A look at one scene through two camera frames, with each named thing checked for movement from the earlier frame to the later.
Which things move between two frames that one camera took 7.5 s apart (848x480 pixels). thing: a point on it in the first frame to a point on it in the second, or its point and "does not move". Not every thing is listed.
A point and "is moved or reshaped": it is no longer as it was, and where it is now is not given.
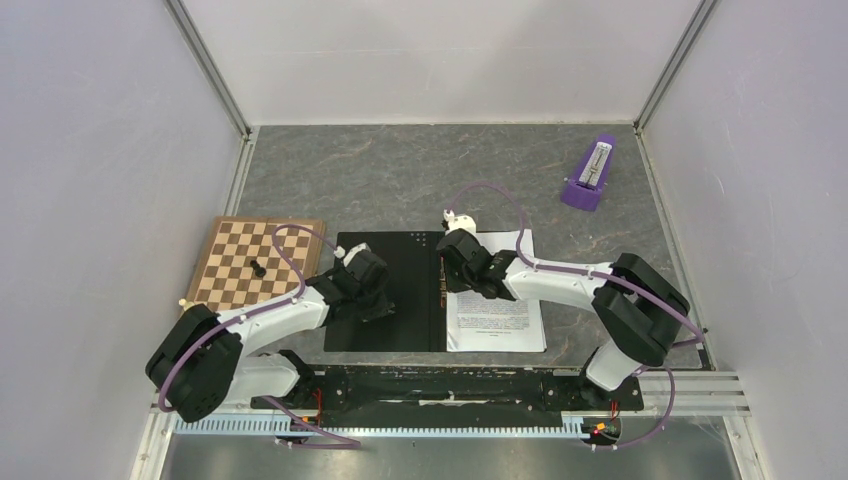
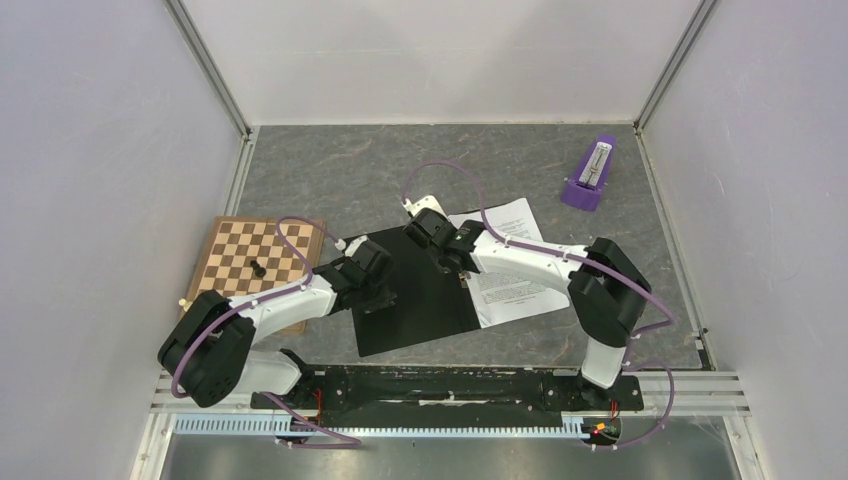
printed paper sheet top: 476,323 is moved or reshaped
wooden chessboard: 237,266 does not move
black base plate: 519,389 does not move
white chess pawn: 186,304 does not move
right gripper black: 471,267 to 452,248
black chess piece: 259,270 does not move
